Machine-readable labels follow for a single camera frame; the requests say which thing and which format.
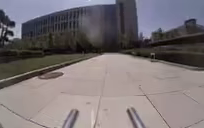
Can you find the dark hedge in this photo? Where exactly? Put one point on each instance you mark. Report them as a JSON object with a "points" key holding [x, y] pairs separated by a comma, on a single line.
{"points": [[16, 55]]}

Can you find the robot's own part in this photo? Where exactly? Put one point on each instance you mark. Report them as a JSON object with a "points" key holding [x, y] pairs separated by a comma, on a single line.
{"points": [[135, 118], [70, 119]]}

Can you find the dark tree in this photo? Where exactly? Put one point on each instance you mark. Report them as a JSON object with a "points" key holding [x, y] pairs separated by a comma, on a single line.
{"points": [[0, 26]]}

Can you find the distant low building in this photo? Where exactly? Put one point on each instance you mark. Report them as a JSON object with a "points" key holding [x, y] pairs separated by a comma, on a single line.
{"points": [[180, 31]]}

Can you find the row of trees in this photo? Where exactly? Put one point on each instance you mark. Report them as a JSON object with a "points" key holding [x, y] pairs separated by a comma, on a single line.
{"points": [[56, 41]]}

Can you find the concrete retaining wall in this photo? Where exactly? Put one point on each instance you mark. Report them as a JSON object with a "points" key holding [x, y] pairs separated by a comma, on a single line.
{"points": [[183, 55]]}

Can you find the concrete kerb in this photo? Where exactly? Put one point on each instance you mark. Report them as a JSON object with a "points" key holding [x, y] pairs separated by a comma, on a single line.
{"points": [[23, 76]]}

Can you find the round manhole cover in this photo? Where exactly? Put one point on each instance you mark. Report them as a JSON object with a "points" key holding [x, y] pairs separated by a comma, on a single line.
{"points": [[50, 75]]}

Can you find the pale concrete slab pavement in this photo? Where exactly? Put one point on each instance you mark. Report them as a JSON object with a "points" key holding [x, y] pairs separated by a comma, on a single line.
{"points": [[123, 76]]}

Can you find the grass lawn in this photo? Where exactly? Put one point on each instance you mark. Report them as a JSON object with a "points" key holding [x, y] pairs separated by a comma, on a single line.
{"points": [[16, 66]]}

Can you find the large grey building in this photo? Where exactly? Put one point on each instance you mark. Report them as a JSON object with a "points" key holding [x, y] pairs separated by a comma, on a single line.
{"points": [[90, 26]]}

